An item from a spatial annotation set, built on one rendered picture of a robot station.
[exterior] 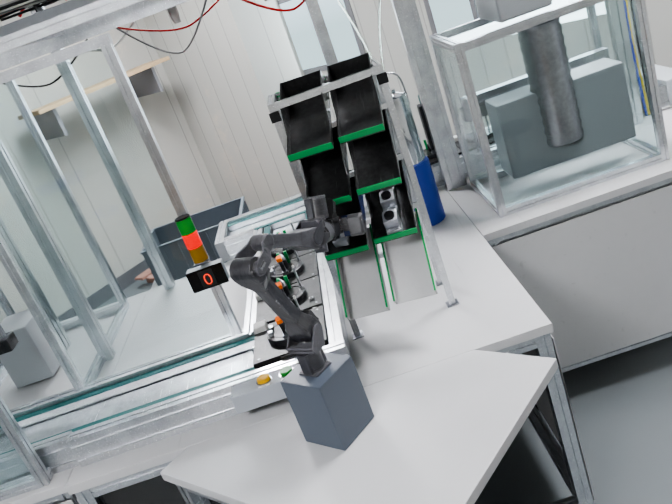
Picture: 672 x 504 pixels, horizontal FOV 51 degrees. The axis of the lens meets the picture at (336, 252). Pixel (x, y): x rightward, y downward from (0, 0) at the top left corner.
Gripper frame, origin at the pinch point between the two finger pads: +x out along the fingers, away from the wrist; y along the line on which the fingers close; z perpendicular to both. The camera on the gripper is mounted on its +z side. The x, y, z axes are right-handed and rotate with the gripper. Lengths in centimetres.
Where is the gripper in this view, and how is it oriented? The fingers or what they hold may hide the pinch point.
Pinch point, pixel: (336, 226)
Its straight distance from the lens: 202.2
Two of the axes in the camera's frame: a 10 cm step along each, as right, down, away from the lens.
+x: 2.7, -1.8, 9.5
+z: -2.0, -9.7, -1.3
